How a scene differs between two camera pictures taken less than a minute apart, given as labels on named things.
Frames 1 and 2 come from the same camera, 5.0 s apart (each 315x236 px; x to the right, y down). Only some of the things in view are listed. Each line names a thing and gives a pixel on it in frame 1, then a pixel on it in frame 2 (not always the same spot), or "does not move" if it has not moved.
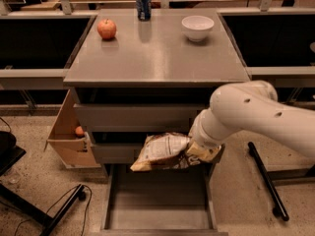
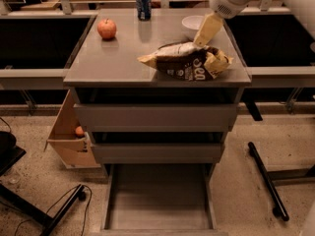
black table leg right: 280,207 does not move
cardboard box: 74,151 does not move
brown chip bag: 164,151 → 187,61
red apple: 106,29 does not move
